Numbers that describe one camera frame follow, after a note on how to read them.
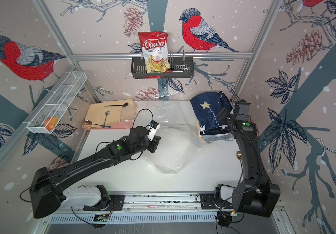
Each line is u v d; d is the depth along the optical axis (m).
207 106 0.95
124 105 1.18
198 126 0.92
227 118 0.68
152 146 0.66
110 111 1.15
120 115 1.13
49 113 0.74
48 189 0.39
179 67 0.95
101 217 0.71
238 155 0.90
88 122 1.06
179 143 0.96
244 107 0.58
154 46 0.82
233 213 0.70
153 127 0.65
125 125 1.04
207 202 0.73
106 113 1.14
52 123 0.67
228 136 0.90
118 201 0.73
